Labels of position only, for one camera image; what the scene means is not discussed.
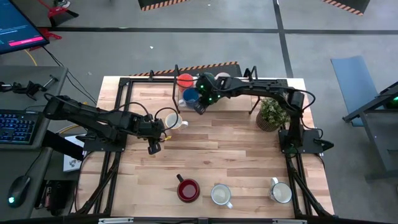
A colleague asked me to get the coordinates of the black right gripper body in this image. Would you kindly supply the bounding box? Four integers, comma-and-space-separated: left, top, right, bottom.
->
193, 73, 218, 115

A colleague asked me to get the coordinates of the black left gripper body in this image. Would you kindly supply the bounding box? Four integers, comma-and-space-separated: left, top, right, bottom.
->
139, 113, 162, 156

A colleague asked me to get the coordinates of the blue and white mug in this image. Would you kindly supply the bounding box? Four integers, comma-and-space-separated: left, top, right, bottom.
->
178, 88, 200, 109

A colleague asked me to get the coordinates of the orange mug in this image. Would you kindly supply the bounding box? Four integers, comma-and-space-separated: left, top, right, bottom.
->
176, 73, 195, 93

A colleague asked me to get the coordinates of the cream mug reddish pattern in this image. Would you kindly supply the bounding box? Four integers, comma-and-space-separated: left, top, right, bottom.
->
164, 112, 190, 131

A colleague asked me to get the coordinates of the dark mug red interior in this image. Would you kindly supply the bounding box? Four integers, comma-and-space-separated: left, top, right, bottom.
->
175, 173, 201, 203

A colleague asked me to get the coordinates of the black and white patterned mug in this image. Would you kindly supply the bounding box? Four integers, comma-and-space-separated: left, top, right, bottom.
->
268, 177, 293, 205

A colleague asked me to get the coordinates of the hazard-striped black mat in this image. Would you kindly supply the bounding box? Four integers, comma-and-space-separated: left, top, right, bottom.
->
321, 0, 371, 16
129, 60, 243, 78
137, 0, 191, 12

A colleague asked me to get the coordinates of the potted plant woven pot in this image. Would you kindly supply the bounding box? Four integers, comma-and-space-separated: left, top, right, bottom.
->
256, 97, 292, 133

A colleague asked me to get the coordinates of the white printed box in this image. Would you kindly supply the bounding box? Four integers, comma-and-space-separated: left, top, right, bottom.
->
63, 134, 88, 174

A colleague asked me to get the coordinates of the black bar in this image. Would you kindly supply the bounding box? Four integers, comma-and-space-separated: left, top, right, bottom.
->
41, 129, 86, 162

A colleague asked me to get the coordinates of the black equipment bundle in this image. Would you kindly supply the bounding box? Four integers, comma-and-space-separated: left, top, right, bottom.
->
33, 179, 77, 217

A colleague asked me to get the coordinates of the black clamp tool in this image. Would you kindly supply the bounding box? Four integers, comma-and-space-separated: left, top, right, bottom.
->
0, 74, 60, 101

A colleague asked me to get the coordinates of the black keyboard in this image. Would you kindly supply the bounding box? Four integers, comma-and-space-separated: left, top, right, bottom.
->
0, 108, 44, 146

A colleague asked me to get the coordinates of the grey desk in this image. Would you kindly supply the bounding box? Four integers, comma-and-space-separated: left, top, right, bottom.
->
0, 65, 68, 150
0, 147, 53, 220

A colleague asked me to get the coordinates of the red metal stand foot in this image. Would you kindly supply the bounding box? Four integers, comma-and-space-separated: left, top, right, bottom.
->
29, 27, 63, 51

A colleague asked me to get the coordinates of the black computer mouse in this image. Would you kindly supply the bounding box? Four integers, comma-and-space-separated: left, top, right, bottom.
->
6, 175, 32, 208

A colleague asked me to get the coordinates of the blue floor mat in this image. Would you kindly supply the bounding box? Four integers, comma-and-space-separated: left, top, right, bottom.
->
330, 55, 384, 128

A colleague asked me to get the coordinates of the red dustpan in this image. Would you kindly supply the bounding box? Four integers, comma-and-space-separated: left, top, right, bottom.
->
36, 0, 80, 27

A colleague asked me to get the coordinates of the computer monitor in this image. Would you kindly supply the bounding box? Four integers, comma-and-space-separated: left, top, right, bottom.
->
0, 0, 50, 55

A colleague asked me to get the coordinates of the grey metal table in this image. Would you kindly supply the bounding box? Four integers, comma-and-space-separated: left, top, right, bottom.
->
341, 81, 398, 181

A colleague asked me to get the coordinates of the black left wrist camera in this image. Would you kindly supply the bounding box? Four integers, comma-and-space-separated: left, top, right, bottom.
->
152, 119, 167, 141

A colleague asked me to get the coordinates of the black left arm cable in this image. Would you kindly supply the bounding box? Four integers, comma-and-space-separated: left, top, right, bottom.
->
154, 107, 180, 138

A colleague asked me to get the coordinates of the black aluminium rig frame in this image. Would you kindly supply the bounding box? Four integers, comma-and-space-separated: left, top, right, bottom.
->
71, 67, 335, 224

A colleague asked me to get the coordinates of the yellow cable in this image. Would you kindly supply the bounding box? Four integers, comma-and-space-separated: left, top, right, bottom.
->
58, 123, 82, 134
24, 49, 38, 67

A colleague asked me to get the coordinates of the black monitor cable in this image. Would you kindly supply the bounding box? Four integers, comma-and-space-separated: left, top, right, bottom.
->
42, 46, 98, 105

